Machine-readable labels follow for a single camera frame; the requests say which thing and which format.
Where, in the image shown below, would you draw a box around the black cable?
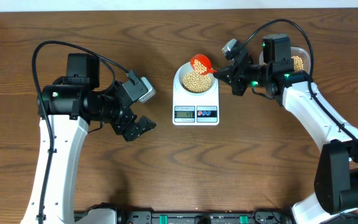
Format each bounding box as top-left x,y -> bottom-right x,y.
239,18 -> 358,169
31,40 -> 136,224

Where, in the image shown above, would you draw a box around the yellow soybeans pile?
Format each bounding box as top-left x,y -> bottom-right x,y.
291,55 -> 304,71

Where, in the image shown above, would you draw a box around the left black cable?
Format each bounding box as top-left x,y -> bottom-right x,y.
31,40 -> 136,224

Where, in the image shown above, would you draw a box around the pale blue round bowl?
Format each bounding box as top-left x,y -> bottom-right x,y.
178,62 -> 216,91

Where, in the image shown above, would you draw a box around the soybeans in bowl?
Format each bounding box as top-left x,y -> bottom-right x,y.
183,71 -> 212,93

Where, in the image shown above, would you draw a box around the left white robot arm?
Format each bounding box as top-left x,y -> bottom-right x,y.
22,53 -> 156,223

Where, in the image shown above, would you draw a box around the red plastic measuring scoop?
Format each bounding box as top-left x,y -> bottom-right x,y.
190,54 -> 216,75

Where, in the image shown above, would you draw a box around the clear plastic food container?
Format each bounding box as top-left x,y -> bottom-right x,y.
259,45 -> 311,74

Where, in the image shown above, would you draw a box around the white digital kitchen scale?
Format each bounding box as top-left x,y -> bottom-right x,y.
172,69 -> 219,126

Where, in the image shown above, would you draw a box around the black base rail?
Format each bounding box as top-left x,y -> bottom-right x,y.
73,210 -> 358,224

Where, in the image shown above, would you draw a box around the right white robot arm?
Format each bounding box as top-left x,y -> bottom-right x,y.
214,34 -> 358,223

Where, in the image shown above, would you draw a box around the right black cable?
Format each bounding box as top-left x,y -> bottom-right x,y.
239,18 -> 358,169

